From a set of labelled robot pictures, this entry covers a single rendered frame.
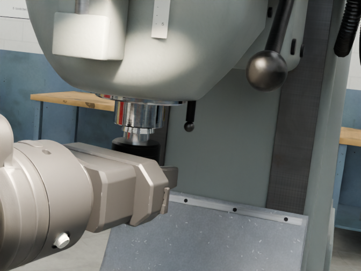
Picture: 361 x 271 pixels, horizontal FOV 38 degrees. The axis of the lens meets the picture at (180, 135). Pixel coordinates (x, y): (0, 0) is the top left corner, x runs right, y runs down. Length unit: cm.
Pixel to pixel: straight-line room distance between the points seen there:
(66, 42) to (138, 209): 15
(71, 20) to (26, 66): 520
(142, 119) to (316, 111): 41
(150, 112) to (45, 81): 500
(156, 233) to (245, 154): 20
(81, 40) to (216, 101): 51
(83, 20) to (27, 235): 15
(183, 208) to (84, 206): 50
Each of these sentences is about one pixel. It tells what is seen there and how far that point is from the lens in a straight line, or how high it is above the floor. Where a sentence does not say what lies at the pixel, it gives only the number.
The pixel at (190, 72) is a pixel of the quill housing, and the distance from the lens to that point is 41.
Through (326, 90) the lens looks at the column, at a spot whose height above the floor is 132.
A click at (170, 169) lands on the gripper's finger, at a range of 50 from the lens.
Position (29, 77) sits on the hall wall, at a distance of 556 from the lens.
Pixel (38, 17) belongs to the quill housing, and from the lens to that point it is 44.
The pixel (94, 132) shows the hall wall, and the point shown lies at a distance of 523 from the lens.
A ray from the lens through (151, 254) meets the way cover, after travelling 88.
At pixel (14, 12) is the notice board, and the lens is 568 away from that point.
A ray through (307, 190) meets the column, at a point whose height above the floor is 116.
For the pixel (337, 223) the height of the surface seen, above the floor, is 23.
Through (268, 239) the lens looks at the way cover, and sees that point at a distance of 85.
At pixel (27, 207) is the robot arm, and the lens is 35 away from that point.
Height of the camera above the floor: 135
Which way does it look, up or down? 9 degrees down
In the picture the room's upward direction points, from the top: 6 degrees clockwise
